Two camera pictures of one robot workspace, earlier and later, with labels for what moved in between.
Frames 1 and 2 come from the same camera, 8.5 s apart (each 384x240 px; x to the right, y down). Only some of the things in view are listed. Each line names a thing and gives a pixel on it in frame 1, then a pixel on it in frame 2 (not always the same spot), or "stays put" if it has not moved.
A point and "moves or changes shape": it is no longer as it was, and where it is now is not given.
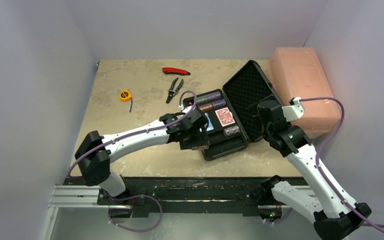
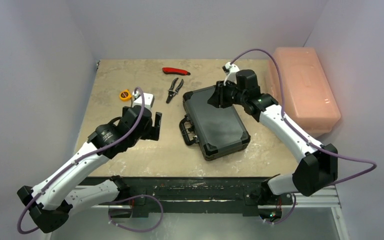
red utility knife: (173, 71) stays put
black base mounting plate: (169, 195) stays put
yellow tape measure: (126, 95) stays put
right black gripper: (268, 110) -> (221, 93)
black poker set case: (232, 112) moves or changes shape
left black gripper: (201, 140) -> (151, 132)
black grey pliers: (171, 92) stays put
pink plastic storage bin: (300, 73) stays put
